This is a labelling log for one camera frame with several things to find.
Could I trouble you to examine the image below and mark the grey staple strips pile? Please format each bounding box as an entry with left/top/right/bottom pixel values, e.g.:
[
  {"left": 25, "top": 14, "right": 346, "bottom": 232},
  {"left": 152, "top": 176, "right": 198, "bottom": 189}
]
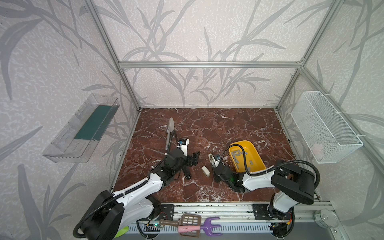
[{"left": 230, "top": 148, "right": 258, "bottom": 171}]

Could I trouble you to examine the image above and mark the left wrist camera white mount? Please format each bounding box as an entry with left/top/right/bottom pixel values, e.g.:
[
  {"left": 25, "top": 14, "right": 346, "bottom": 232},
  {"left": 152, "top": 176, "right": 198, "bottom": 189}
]
[{"left": 177, "top": 138, "right": 190, "bottom": 156}]

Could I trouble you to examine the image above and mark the clear plastic wall bin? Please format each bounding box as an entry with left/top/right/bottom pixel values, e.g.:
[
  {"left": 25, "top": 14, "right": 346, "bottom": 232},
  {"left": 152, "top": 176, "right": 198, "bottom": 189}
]
[{"left": 42, "top": 94, "right": 120, "bottom": 163}]

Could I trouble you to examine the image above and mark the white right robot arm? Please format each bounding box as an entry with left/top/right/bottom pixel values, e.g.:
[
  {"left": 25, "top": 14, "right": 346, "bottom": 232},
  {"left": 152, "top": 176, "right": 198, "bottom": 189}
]
[{"left": 213, "top": 160, "right": 321, "bottom": 213}]

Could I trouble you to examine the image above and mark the grey toy trowel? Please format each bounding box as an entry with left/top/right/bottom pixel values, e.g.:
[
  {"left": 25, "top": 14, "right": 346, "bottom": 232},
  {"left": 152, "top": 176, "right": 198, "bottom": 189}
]
[{"left": 166, "top": 118, "right": 175, "bottom": 151}]

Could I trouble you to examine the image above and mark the white slotted cable duct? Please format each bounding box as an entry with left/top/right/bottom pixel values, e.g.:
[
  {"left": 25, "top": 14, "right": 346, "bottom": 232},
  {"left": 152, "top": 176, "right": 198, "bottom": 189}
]
[{"left": 125, "top": 223, "right": 274, "bottom": 234}]

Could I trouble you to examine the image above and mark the brown toy spatula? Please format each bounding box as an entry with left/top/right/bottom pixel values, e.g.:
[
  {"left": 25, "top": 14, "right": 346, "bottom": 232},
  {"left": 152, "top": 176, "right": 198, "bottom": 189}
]
[{"left": 159, "top": 214, "right": 202, "bottom": 238}]

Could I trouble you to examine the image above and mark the white wire mesh basket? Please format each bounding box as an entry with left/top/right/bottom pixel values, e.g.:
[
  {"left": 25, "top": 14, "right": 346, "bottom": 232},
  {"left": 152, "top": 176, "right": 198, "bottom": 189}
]
[{"left": 291, "top": 91, "right": 364, "bottom": 164}]

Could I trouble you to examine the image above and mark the yellow plastic tray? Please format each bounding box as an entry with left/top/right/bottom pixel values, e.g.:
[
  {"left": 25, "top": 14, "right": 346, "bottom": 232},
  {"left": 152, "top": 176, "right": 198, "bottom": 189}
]
[{"left": 229, "top": 140, "right": 267, "bottom": 173}]

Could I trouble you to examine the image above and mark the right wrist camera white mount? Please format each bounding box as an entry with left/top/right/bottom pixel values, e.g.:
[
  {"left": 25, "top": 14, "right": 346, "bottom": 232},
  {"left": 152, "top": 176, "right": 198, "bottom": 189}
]
[{"left": 211, "top": 154, "right": 221, "bottom": 169}]

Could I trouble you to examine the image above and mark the purple toy fork pink handle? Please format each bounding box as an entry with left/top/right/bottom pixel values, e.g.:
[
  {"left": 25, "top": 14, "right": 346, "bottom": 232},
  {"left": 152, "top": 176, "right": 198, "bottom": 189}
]
[{"left": 179, "top": 217, "right": 223, "bottom": 237}]

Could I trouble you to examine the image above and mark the round grey metal disc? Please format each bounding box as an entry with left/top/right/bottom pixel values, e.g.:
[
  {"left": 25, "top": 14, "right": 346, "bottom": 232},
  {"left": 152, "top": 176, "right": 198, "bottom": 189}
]
[{"left": 314, "top": 209, "right": 339, "bottom": 229}]

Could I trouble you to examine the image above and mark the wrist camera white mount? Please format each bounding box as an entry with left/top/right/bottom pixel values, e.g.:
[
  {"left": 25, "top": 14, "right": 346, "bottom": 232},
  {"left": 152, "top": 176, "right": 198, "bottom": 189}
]
[
  {"left": 211, "top": 154, "right": 221, "bottom": 169},
  {"left": 177, "top": 138, "right": 190, "bottom": 156}
]

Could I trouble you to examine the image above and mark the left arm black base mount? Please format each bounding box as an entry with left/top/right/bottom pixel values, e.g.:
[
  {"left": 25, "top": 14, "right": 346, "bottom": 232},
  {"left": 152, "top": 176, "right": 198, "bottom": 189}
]
[{"left": 147, "top": 196, "right": 175, "bottom": 221}]

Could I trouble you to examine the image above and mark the green toy shovel yellow handle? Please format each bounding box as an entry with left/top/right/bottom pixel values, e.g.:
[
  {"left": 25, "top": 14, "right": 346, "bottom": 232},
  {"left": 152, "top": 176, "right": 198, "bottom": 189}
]
[{"left": 115, "top": 227, "right": 130, "bottom": 238}]

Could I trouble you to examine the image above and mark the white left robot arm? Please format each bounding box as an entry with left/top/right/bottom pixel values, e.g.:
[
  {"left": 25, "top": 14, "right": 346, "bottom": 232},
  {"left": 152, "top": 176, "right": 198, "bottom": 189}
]
[{"left": 73, "top": 148, "right": 200, "bottom": 240}]

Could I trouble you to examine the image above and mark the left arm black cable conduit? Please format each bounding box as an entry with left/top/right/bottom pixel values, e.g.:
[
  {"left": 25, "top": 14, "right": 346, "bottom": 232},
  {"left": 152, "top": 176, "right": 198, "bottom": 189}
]
[{"left": 72, "top": 129, "right": 181, "bottom": 239}]

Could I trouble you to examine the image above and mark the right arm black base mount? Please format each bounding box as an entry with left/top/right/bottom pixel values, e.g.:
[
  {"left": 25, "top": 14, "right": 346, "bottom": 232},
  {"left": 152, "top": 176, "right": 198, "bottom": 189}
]
[{"left": 252, "top": 203, "right": 295, "bottom": 222}]

